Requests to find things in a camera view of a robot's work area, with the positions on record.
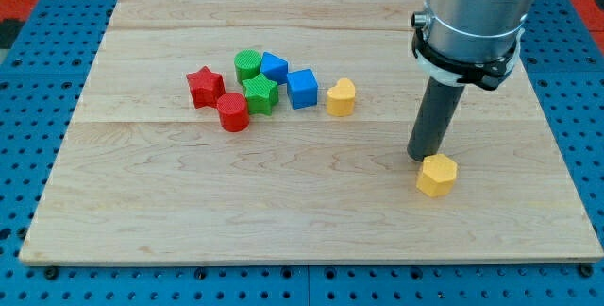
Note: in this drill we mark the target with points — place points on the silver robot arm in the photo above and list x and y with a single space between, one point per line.
461 42

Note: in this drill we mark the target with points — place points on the yellow heart block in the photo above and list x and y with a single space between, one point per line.
341 98

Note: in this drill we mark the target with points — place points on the yellow hexagon block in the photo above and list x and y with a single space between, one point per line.
437 175

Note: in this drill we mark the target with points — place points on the blue cube block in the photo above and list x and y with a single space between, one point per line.
302 89

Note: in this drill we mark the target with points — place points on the green star block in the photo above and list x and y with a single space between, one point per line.
261 94

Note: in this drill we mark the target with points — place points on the red cylinder block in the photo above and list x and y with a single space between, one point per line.
233 112

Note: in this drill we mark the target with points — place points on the blue triangle block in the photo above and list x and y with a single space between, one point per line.
274 68

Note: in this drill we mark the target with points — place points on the light wooden board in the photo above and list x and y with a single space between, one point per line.
143 178

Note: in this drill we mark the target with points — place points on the green cylinder block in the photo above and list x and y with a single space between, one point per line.
247 64

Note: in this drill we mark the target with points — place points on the red star block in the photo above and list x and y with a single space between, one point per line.
206 87

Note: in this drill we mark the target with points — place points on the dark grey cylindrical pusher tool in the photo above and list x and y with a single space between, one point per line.
435 113

